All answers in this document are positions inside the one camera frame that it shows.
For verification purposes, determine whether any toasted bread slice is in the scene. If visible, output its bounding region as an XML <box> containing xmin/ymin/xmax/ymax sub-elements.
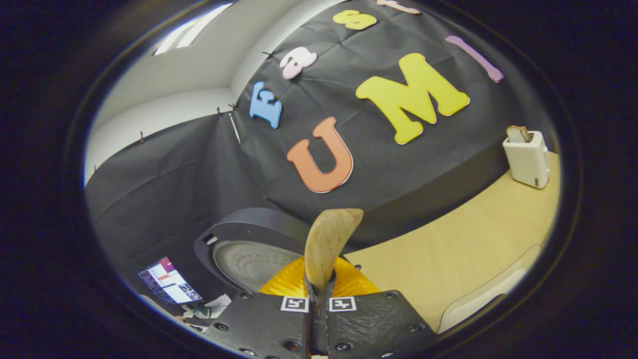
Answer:
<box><xmin>506</xmin><ymin>125</ymin><xmax>533</xmax><ymax>144</ymax></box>

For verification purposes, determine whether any wooden spoon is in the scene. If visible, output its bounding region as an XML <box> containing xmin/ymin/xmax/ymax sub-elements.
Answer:
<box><xmin>304</xmin><ymin>208</ymin><xmax>364</xmax><ymax>300</ymax></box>

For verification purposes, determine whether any clear plastic tray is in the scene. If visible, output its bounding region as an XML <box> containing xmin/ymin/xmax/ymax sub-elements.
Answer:
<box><xmin>438</xmin><ymin>244</ymin><xmax>544</xmax><ymax>335</ymax></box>

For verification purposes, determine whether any white side desk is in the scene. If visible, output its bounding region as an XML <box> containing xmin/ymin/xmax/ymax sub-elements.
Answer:
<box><xmin>177</xmin><ymin>293</ymin><xmax>232</xmax><ymax>334</ymax></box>

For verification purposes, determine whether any silver black rice cooker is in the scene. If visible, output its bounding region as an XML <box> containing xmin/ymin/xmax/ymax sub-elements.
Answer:
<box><xmin>193</xmin><ymin>207</ymin><xmax>319</xmax><ymax>295</ymax></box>

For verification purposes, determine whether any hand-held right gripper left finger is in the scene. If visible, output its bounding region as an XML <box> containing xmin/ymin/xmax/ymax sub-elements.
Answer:
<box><xmin>202</xmin><ymin>257</ymin><xmax>319</xmax><ymax>359</ymax></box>

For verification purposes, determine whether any ceiling light panel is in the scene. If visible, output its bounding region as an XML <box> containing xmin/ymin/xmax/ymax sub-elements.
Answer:
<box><xmin>152</xmin><ymin>2</ymin><xmax>234</xmax><ymax>56</ymax></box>

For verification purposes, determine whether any computer monitor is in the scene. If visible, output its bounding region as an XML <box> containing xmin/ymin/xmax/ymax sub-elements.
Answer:
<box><xmin>138</xmin><ymin>256</ymin><xmax>203</xmax><ymax>306</ymax></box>

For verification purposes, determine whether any white rice heap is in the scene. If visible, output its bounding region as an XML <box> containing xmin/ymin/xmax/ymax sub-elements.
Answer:
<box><xmin>441</xmin><ymin>269</ymin><xmax>526</xmax><ymax>332</ymax></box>

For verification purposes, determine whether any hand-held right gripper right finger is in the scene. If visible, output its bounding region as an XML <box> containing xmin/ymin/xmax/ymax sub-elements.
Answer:
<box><xmin>319</xmin><ymin>257</ymin><xmax>439</xmax><ymax>359</ymax></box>

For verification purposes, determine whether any white toaster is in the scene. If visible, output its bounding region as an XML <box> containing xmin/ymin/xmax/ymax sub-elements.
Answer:
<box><xmin>502</xmin><ymin>131</ymin><xmax>550</xmax><ymax>189</ymax></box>

